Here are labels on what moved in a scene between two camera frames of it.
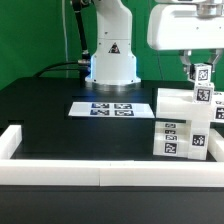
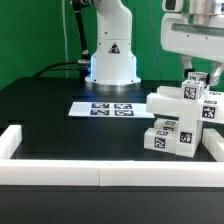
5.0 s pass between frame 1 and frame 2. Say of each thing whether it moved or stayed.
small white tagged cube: moved
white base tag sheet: stayed
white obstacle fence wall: stayed
